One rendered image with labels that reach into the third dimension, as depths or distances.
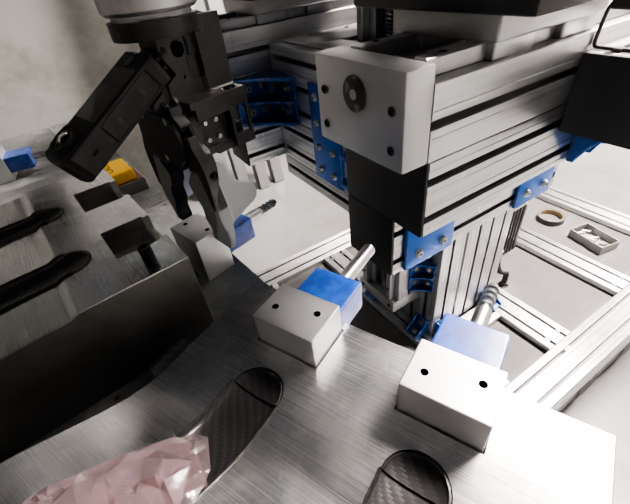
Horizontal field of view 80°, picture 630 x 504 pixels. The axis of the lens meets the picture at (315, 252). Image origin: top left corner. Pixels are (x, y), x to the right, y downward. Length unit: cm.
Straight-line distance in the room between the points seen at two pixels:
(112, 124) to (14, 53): 218
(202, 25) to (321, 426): 32
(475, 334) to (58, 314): 29
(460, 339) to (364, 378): 7
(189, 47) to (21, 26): 215
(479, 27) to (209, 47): 24
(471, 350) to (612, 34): 43
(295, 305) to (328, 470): 10
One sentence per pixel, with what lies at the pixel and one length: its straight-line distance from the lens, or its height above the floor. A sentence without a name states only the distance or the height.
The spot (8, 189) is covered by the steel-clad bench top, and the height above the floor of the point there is 80.
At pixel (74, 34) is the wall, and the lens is 252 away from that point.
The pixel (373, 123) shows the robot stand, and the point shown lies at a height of 94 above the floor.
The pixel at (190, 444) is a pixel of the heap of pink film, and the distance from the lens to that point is 25.
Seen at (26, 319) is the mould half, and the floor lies 89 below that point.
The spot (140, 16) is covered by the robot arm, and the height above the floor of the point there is 105.
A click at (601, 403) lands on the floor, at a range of 140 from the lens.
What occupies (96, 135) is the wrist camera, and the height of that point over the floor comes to 98.
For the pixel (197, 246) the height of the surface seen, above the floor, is 85.
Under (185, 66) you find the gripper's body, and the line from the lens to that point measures 38.
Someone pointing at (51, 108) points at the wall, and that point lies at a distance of 256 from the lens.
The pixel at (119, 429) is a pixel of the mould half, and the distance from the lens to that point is 27.
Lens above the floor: 107
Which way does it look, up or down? 39 degrees down
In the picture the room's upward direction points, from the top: 7 degrees counter-clockwise
